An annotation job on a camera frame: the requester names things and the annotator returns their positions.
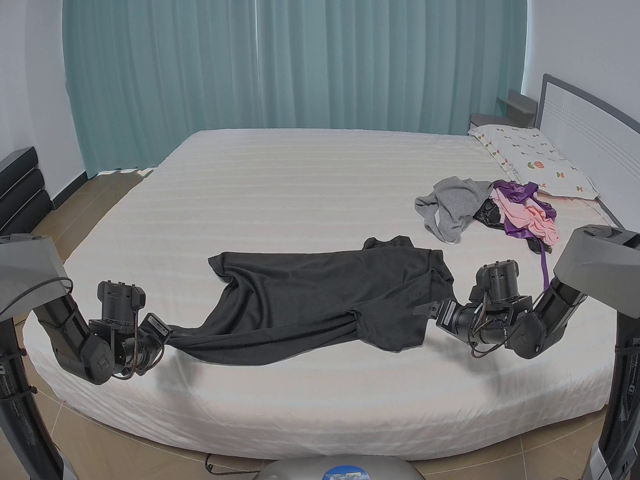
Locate blue-green curtain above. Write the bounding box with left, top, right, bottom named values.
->
left=255, top=0, right=528, bottom=136
left=62, top=0, right=258, bottom=179

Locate black T-shirt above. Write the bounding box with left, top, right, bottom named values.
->
left=165, top=235, right=456, bottom=366

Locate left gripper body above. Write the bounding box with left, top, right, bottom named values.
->
left=139, top=312, right=174, bottom=344

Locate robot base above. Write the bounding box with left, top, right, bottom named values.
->
left=257, top=455, right=416, bottom=480

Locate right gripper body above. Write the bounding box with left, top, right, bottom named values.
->
left=434, top=299, right=473, bottom=339

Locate pink garment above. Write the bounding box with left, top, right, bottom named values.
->
left=490, top=195, right=560, bottom=246

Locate black glossy garment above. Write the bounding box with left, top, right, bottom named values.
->
left=472, top=200, right=555, bottom=256

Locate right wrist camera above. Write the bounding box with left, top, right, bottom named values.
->
left=470, top=265, right=493, bottom=304

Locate black cable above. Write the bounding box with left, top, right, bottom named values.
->
left=0, top=276, right=74, bottom=319
left=204, top=453, right=261, bottom=480
left=469, top=335, right=507, bottom=361

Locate white printed pillow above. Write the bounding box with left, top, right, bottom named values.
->
left=467, top=124, right=601, bottom=202

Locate grey garment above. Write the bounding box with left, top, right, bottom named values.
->
left=415, top=175, right=495, bottom=244

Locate grey bedside table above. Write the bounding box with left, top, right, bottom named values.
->
left=470, top=88, right=538, bottom=130

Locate black chest of drawers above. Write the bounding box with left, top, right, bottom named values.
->
left=0, top=147, right=52, bottom=236

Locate bed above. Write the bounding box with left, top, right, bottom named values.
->
left=22, top=73, right=640, bottom=469

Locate purple garment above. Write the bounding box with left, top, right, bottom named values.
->
left=492, top=179, right=558, bottom=289

